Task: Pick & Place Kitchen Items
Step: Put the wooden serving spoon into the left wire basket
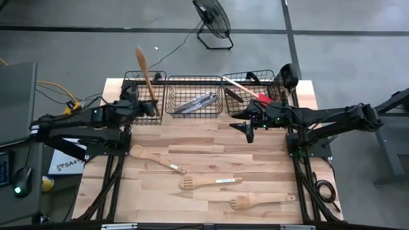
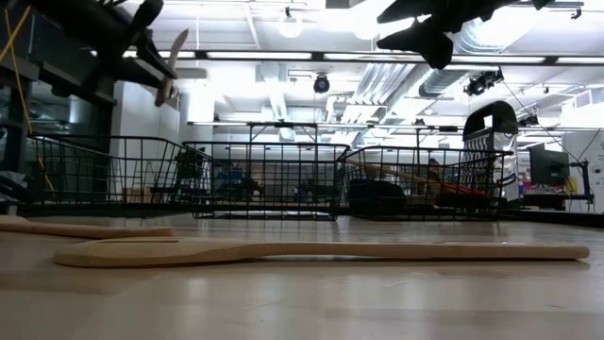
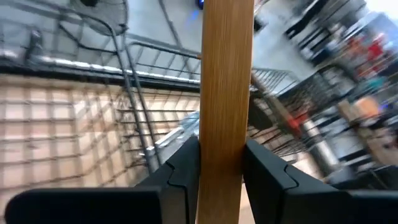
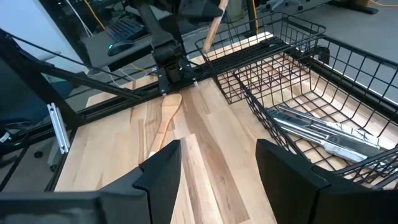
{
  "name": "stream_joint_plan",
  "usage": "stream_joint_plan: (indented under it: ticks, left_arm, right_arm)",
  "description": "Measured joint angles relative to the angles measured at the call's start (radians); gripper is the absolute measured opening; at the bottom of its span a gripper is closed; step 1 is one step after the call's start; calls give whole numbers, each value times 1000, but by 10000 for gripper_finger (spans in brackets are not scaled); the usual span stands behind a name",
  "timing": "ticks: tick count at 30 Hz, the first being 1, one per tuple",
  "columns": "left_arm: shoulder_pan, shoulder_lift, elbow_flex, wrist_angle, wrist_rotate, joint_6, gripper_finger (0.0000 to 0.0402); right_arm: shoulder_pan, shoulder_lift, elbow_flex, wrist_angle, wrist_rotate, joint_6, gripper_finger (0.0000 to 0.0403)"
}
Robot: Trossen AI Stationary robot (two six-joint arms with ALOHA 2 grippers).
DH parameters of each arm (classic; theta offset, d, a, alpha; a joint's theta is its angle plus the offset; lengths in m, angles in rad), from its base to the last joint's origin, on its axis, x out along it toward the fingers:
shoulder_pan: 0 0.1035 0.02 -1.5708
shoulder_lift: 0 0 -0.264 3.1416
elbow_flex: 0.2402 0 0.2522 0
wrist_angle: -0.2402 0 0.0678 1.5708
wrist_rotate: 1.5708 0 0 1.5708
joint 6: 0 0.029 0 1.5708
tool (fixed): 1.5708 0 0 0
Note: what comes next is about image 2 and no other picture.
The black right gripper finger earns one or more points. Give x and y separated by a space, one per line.
415 9
434 42

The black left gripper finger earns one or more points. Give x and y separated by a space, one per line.
148 14
158 56

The wooden spoon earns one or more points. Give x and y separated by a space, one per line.
177 49

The plain wooden spatula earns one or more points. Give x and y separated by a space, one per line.
71 230

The slotted wooden spatula with label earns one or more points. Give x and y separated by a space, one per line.
283 250

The long ceiling light bar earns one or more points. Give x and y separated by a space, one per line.
358 56
186 54
259 55

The black track light cluster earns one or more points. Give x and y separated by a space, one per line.
481 84

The black ceiling spotlight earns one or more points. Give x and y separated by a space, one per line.
322 84

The round ceiling lamp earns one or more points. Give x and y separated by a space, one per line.
290 27

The person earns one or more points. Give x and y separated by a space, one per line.
434 170

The black background monitor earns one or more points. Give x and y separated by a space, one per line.
547 165

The background work desk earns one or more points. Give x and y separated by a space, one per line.
557 196

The black metal table frame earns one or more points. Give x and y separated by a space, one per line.
557 218

